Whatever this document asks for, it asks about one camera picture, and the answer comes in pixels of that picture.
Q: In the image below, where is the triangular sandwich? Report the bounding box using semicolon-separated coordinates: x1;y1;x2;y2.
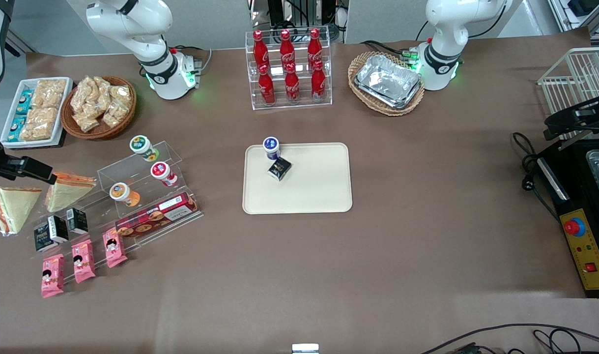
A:
45;171;97;213
0;185;43;237

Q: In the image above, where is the white rectangular snack tray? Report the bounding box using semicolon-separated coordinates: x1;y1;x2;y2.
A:
0;77;74;149

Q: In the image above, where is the aluminium foil tray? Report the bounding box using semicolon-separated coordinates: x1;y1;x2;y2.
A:
354;54;423;109

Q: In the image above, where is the beige plastic tray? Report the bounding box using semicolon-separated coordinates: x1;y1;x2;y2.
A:
242;142;353;215

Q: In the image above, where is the teal snack packet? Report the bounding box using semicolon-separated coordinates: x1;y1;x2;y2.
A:
15;89;34;115
8;116;28;143

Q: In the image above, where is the golden crisp snack pack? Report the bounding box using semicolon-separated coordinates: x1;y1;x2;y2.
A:
32;78;67;109
21;107;60;142

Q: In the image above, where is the small black carton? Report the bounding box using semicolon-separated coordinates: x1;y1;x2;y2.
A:
47;215;69;243
268;158;293;182
65;207;89;235
33;224;55;253

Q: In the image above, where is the clear bag of fried snacks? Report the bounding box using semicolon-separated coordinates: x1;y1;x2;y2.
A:
102;101;128;128
110;84;133;112
73;111;101;133
91;76;114;117
71;78;95;115

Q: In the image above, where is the clear acrylic stepped stand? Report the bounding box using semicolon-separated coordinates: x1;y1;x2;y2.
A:
6;184;139;287
96;141;204;247

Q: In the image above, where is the black machine with yellow panel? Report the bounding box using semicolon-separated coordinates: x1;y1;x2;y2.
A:
535;137;599;299

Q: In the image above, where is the dark brown wicker basket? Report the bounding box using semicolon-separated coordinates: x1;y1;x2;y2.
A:
60;75;137;141

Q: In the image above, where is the orange-lid yogurt cup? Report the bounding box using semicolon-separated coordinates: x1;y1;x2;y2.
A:
109;181;141;207

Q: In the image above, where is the grey metal shelf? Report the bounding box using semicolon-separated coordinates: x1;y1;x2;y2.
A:
547;0;599;36

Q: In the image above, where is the pink cartoon snack packet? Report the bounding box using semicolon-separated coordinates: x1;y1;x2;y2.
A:
71;239;97;284
102;227;129;269
41;254;65;299

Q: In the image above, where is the red emergency stop button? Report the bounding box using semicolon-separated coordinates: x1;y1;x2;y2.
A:
563;217;587;238

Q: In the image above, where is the green-lid yogurt cup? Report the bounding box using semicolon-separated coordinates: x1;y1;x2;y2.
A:
129;135;159;163

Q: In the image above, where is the red-lid yogurt cup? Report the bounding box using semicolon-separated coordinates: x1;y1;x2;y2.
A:
150;161;178;188

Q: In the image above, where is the red cookie box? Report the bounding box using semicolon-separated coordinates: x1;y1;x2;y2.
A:
114;192;200;239

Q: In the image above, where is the brown table cover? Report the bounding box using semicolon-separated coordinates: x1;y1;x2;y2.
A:
0;27;599;354

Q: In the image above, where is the light tan wicker basket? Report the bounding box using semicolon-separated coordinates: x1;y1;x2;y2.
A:
347;51;426;117

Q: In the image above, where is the blue-lid yogurt cup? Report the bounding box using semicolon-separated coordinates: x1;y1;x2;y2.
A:
263;136;281;161

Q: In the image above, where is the red cola bottle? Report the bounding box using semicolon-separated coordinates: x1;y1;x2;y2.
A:
311;59;327;102
284;62;301;103
257;63;277;106
252;29;270;67
279;29;295;67
307;28;324;65

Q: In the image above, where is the clear acrylic bottle rack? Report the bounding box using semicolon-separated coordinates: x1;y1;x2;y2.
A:
245;30;333;111

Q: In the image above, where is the black equipment rack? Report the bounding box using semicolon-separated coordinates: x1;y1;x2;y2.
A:
248;0;350;44

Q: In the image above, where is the white wire basket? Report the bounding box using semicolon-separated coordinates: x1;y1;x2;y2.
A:
537;46;599;144

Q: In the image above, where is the black cable with plug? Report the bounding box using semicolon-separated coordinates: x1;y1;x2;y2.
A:
512;131;561;223

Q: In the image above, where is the black arm base cable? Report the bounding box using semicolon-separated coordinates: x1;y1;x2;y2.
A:
171;44;214;75
360;39;422;65

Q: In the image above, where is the long black cable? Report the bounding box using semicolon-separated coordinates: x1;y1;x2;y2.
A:
419;323;599;354

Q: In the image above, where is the looped black cable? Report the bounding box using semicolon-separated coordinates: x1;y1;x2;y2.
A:
532;328;584;354

